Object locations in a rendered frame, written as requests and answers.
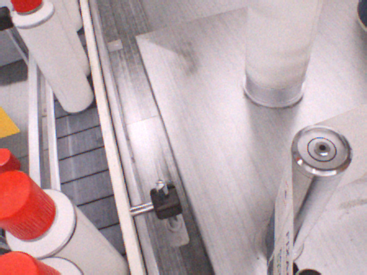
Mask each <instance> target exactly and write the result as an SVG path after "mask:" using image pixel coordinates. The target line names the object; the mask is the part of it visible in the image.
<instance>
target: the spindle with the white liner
mask: <svg viewBox="0 0 367 275"><path fill-rule="evenodd" d="M322 4H323V0H247V45H246V60H245V65H244V71H245V75H244V77H243V84H242V85H243V88H244V91H245V93H246V94H247V95H248V97H250V99H252V100H253V101H255V102H256V103H258V104H261V105H263V106H268V107H283V106H289V105H292V104H293V103H296V101H298V100H299V99H300V98H301V97H302V94H303V93H304V90H305V87H306V82H305V80H306V76H307V75H308V67H307V66H308V65H309V61H310V55H311V49H312V47H313V42H314V39H315V34H316V30H317V24H318V22H319V14H320V12H321V8H322Z"/></svg>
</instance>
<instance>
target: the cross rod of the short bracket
mask: <svg viewBox="0 0 367 275"><path fill-rule="evenodd" d="M152 211H154V209H153V206H152V201H148V202H146V203H142V204H141V205H136V206H131V207H129V212H130V214H131V216H132V217H133V218H134V217H136V216H139V215H142V214H147V213H151V212H152Z"/></svg>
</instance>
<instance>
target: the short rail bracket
mask: <svg viewBox="0 0 367 275"><path fill-rule="evenodd" d="M154 187H155V188H152V189H151V191H150V192H149V195H150V197H151V199H152V206H153V209H154V211H155V213H156V216H157V218H158V219H159V220H163V219H168V221H169V224H170V226H171V227H172V228H177V227H178V226H179V221H178V219H177V215H179V214H181V213H182V212H183V207H182V205H181V201H180V199H179V194H178V192H177V190H176V186H175V185H174V184H173V183H168V184H165V181H164V180H162V179H158V180H156V181H155V184H154Z"/></svg>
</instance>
